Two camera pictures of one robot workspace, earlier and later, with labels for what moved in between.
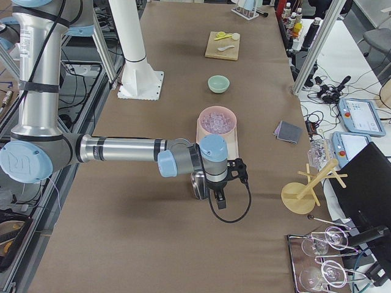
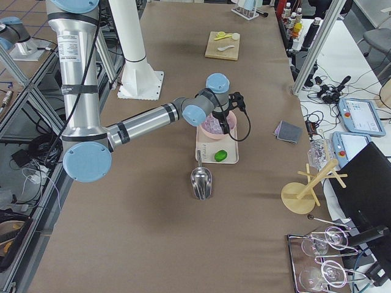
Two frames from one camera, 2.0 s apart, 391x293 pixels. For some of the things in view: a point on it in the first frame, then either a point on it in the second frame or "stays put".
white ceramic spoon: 222,49 stays put
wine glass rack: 316,258 stays put
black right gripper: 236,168 → 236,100
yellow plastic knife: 223,37 stays put
